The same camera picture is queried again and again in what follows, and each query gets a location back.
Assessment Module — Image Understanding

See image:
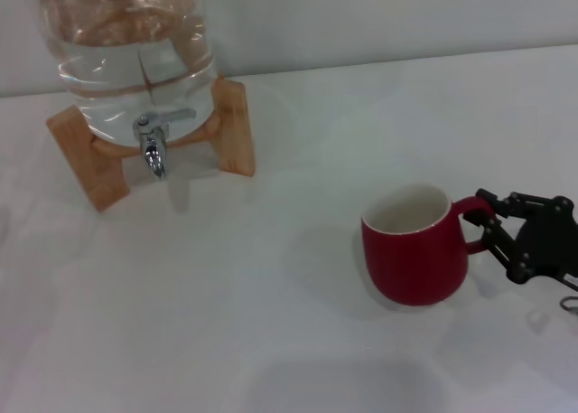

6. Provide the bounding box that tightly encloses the wooden dispenser stand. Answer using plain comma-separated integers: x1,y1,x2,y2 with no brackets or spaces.
45,77,256,213

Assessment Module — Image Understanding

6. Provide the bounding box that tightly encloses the clear glass water dispenser jar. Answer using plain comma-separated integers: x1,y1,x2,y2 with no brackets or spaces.
38,0,219,148

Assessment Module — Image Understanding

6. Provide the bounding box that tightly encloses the chrome faucet with lever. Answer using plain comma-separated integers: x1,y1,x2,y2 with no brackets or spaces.
132,108,198,180

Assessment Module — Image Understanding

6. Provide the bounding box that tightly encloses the red cup with white inside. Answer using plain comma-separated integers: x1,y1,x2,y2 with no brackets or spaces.
359,183,497,306

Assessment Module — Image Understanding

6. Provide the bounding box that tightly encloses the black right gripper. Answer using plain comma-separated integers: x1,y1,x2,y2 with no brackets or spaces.
476,188,578,292

